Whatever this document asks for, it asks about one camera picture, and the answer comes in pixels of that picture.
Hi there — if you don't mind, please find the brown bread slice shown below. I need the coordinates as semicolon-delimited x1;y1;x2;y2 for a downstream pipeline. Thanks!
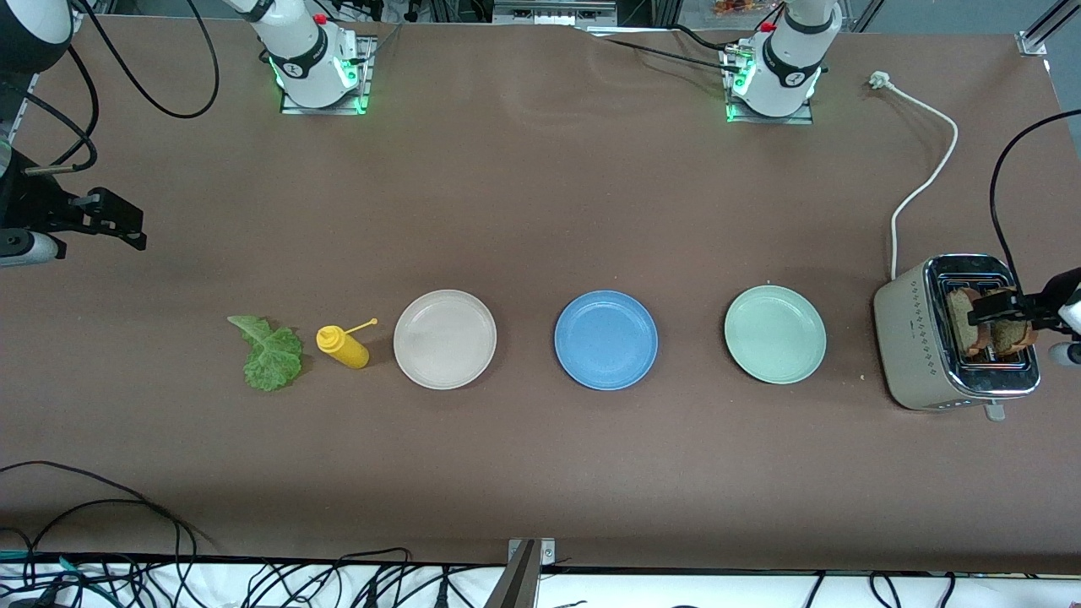
945;287;993;357
982;286;1040;356

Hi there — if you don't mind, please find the green lettuce leaf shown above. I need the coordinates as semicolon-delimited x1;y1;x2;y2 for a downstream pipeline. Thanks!
226;315;304;392

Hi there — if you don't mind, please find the yellow mustard squeeze bottle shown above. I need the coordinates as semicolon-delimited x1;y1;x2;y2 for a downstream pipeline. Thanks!
316;318;378;370

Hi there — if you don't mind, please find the green round plate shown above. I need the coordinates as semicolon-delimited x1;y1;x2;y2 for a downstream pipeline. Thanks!
724;285;828;385

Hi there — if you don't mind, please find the beige round plate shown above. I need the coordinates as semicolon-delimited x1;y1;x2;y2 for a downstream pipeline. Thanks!
394;290;497;391

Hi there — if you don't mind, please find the blue round plate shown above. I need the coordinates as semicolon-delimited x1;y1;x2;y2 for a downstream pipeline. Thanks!
554;290;659;391

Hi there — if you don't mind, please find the beige chrome toaster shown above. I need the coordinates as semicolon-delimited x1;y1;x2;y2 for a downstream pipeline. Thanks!
873;253;1041;421

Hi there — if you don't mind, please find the aluminium table edge profile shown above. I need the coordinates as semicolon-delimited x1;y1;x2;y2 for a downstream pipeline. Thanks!
8;72;41;136

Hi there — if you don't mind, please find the aluminium corner profile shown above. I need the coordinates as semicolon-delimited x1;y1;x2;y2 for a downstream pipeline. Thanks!
1016;0;1081;58

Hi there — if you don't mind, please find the grey metal box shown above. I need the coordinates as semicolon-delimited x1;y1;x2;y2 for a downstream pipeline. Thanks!
492;0;618;26

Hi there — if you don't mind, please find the dark aluminium beam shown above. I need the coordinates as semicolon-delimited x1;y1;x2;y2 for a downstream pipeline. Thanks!
483;540;541;608

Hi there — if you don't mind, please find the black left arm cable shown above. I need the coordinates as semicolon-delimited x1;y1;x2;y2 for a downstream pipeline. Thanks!
990;110;1081;296

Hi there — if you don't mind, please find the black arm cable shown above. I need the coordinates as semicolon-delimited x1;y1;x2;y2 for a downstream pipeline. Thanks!
990;110;1081;296
0;0;220;176

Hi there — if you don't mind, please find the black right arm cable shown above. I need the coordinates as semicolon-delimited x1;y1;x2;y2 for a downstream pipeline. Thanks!
0;0;220;176

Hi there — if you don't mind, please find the white toaster power cord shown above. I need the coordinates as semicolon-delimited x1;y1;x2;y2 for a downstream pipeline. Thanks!
870;71;959;281

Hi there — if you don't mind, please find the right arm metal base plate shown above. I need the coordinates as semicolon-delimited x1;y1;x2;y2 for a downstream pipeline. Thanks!
280;35;377;116

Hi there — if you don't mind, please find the black looping cable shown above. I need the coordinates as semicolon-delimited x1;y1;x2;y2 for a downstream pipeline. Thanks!
0;460;204;558
25;498;185;585

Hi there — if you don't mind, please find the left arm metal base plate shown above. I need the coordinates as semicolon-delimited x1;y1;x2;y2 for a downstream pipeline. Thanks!
725;42;814;126

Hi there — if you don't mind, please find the black base cable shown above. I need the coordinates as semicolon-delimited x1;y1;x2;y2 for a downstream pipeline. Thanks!
601;37;744;73
667;24;731;50

